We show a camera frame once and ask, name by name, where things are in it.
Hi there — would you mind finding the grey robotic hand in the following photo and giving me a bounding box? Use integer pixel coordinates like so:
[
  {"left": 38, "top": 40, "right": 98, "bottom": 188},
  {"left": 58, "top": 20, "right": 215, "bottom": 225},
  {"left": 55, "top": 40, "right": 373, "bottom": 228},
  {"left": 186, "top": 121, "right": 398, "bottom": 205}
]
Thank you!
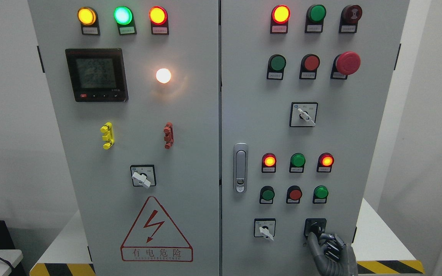
[{"left": 308, "top": 232, "right": 358, "bottom": 276}]

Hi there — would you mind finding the black rotary knob switch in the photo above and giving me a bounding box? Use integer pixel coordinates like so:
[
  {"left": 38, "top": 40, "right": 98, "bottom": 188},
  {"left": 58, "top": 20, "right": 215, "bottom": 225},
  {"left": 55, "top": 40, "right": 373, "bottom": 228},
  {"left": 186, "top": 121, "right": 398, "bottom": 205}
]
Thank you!
[{"left": 303, "top": 218, "right": 327, "bottom": 239}]

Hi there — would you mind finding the white platform with hazard stripes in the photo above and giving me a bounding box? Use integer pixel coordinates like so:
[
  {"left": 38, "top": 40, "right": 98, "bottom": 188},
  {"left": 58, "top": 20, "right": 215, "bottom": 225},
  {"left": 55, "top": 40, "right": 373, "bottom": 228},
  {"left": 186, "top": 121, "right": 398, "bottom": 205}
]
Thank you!
[{"left": 30, "top": 200, "right": 425, "bottom": 276}]

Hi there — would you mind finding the green push button lower right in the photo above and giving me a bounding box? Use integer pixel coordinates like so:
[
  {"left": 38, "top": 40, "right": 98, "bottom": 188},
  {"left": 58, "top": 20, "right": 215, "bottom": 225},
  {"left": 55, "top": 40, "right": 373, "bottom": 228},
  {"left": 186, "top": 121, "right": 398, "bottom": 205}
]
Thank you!
[{"left": 312, "top": 185, "right": 329, "bottom": 204}]

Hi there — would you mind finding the green push button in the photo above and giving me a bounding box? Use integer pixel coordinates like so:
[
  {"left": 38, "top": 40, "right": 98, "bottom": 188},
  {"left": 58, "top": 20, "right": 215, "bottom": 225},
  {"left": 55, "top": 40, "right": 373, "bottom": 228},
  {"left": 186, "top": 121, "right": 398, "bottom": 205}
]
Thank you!
[
  {"left": 259, "top": 186, "right": 275, "bottom": 204},
  {"left": 266, "top": 54, "right": 287, "bottom": 80},
  {"left": 312, "top": 185, "right": 329, "bottom": 204}
]

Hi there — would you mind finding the red push button lower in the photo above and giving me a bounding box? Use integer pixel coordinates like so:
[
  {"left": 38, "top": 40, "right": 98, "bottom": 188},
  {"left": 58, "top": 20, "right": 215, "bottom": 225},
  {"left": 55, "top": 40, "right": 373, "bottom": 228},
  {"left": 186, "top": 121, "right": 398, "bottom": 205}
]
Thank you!
[{"left": 286, "top": 185, "right": 302, "bottom": 204}]

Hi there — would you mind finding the red push button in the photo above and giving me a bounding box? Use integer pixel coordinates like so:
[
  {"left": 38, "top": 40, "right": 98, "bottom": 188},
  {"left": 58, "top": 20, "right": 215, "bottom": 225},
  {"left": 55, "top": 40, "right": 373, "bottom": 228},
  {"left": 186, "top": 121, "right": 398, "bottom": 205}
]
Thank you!
[
  {"left": 286, "top": 185, "right": 302, "bottom": 204},
  {"left": 299, "top": 54, "right": 320, "bottom": 80}
]

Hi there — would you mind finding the green push button lower left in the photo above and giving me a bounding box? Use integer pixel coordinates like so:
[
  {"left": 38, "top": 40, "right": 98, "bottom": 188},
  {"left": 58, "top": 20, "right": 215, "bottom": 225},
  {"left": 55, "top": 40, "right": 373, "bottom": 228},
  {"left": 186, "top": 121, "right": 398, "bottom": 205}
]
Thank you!
[{"left": 259, "top": 186, "right": 275, "bottom": 204}]

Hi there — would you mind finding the red indicator middle right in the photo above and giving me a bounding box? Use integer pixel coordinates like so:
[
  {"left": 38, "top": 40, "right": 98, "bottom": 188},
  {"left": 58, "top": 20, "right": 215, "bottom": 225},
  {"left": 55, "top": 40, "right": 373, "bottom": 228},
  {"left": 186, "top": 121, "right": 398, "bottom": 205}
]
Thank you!
[{"left": 316, "top": 153, "right": 335, "bottom": 173}]

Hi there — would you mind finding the green indicator middle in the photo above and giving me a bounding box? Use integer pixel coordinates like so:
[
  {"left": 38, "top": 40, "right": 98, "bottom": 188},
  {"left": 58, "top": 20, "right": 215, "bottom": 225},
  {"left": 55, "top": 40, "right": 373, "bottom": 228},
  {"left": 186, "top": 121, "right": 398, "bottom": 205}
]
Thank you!
[{"left": 289, "top": 153, "right": 306, "bottom": 173}]

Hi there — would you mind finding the red lit indicator middle left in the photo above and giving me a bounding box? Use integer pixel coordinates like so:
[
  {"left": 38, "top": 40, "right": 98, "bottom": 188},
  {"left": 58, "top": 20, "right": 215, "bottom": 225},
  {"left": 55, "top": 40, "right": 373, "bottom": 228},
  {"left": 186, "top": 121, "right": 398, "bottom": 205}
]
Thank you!
[{"left": 261, "top": 153, "right": 277, "bottom": 173}]

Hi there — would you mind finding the grey right cabinet door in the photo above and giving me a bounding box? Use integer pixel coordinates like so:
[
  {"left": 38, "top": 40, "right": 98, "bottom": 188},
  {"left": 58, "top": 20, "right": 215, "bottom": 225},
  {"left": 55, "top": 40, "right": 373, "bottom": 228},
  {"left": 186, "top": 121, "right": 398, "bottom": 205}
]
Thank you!
[{"left": 220, "top": 0, "right": 410, "bottom": 276}]

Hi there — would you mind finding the grey cabinet door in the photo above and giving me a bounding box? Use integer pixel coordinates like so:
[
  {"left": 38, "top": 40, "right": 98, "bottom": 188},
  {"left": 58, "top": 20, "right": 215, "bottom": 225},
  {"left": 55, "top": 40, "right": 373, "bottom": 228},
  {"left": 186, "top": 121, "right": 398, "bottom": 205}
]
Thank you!
[
  {"left": 220, "top": 0, "right": 410, "bottom": 276},
  {"left": 28, "top": 0, "right": 219, "bottom": 276}
]

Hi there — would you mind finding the red electrical warning sign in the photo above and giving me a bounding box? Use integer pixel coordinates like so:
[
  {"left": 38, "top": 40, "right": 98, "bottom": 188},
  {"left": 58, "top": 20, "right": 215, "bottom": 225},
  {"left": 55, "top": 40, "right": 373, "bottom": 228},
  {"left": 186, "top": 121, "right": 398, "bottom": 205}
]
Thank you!
[{"left": 120, "top": 196, "right": 193, "bottom": 262}]

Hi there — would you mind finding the red emergency stop button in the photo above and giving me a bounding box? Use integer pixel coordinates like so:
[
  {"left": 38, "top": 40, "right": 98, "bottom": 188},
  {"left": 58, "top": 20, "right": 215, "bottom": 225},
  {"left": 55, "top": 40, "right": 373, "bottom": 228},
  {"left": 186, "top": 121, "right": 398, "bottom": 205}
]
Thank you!
[{"left": 330, "top": 51, "right": 361, "bottom": 80}]

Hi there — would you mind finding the red push button upper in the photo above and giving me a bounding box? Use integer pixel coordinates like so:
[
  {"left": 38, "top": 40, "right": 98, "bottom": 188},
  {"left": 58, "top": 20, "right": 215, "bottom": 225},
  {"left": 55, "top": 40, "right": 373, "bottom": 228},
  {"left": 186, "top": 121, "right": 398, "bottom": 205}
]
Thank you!
[{"left": 299, "top": 54, "right": 320, "bottom": 80}]

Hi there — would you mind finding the green push button upper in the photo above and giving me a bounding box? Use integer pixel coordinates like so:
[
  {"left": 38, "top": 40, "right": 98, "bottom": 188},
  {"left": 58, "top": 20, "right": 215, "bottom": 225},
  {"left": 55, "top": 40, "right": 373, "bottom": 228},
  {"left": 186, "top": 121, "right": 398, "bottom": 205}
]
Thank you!
[{"left": 266, "top": 54, "right": 287, "bottom": 80}]

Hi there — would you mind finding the red terminal connector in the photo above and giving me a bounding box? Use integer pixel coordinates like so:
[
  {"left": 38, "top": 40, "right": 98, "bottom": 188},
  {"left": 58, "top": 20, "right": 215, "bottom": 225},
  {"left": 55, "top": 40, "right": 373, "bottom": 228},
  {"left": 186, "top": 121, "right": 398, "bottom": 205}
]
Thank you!
[{"left": 163, "top": 122, "right": 174, "bottom": 149}]

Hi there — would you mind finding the dark red buzzer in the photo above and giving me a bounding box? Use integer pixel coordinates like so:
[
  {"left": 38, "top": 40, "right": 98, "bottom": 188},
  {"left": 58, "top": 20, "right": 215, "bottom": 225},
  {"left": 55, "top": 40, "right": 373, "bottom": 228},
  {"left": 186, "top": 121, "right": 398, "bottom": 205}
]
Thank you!
[{"left": 339, "top": 5, "right": 363, "bottom": 33}]

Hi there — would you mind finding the green indicator top right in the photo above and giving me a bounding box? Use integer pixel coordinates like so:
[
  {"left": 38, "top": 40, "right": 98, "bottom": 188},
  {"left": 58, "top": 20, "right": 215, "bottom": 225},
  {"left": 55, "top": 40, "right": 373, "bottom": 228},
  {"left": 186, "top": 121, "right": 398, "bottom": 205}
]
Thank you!
[{"left": 305, "top": 5, "right": 327, "bottom": 33}]

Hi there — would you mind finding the white lit indicator lamp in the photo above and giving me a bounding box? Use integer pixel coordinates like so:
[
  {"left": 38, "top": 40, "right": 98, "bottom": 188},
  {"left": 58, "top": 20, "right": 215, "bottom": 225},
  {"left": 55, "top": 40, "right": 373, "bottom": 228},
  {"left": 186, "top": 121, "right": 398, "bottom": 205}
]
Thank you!
[{"left": 155, "top": 68, "right": 172, "bottom": 84}]

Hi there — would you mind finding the red lit indicator top right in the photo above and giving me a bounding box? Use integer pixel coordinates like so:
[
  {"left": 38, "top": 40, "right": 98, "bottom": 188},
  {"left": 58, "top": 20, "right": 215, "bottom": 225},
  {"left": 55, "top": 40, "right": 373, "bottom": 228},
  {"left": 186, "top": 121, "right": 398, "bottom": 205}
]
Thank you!
[{"left": 270, "top": 5, "right": 290, "bottom": 34}]

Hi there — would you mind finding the yellow terminal connector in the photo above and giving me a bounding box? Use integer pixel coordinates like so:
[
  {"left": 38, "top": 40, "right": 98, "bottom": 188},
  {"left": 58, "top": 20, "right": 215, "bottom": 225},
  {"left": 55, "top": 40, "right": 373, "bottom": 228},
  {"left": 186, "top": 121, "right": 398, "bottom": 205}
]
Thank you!
[{"left": 100, "top": 122, "right": 115, "bottom": 150}]

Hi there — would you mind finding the grey left cabinet door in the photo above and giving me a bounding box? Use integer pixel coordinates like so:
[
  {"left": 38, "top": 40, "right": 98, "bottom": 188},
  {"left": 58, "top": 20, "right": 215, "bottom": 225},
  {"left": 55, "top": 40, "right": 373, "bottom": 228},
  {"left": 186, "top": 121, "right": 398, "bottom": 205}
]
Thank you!
[{"left": 28, "top": 0, "right": 219, "bottom": 276}]

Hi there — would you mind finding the red lit indicator light left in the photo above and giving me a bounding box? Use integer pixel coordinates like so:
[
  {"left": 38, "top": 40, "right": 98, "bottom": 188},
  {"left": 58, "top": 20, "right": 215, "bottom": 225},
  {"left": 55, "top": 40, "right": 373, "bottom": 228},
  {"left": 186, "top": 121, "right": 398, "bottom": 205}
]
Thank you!
[{"left": 149, "top": 6, "right": 170, "bottom": 35}]

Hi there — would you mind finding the black digital power meter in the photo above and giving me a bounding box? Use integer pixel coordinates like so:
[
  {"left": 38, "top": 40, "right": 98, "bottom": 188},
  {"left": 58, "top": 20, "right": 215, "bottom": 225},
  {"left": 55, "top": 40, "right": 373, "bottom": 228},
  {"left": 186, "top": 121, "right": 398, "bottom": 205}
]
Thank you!
[{"left": 65, "top": 48, "right": 128, "bottom": 102}]

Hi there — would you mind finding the green lit indicator light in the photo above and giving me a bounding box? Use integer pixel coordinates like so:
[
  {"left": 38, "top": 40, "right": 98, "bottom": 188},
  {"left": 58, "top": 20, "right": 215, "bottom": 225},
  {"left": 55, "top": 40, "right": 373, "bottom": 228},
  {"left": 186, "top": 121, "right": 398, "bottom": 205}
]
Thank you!
[{"left": 114, "top": 6, "right": 137, "bottom": 35}]

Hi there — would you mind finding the yellow indicator light top left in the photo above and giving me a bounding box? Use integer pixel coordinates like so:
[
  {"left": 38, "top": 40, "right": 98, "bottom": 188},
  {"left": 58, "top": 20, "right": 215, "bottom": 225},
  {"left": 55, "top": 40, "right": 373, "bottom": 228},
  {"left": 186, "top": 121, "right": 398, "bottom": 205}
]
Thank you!
[{"left": 77, "top": 7, "right": 100, "bottom": 36}]

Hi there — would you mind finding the white selector switch lower right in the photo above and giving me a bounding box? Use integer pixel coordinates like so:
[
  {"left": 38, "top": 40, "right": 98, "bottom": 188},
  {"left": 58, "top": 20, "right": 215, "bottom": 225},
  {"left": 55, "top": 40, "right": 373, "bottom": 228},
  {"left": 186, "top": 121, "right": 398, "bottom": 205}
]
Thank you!
[{"left": 253, "top": 218, "right": 277, "bottom": 242}]

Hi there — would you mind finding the white selector switch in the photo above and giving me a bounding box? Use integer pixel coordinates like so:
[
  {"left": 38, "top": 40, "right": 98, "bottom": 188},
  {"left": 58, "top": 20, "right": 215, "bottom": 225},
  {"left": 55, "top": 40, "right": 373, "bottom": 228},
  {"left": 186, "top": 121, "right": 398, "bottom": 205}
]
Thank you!
[
  {"left": 289, "top": 102, "right": 318, "bottom": 127},
  {"left": 253, "top": 218, "right": 277, "bottom": 242}
]

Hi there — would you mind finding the silver door handle lock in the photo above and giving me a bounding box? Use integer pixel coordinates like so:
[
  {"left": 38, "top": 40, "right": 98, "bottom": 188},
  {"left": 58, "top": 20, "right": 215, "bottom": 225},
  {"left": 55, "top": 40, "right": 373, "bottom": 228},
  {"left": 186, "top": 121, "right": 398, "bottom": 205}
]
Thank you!
[{"left": 233, "top": 143, "right": 248, "bottom": 193}]

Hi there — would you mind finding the white selector switch upper right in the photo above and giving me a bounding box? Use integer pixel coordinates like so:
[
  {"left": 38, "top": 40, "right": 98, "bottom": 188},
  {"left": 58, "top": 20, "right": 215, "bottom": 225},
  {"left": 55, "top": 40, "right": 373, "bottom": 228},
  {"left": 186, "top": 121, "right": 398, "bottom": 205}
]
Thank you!
[{"left": 289, "top": 102, "right": 318, "bottom": 127}]

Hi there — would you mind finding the white selector switch left door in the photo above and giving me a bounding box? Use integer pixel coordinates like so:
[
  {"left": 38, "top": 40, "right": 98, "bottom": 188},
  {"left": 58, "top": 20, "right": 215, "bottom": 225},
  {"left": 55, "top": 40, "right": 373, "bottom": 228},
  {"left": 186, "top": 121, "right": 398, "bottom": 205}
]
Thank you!
[{"left": 130, "top": 164, "right": 157, "bottom": 189}]

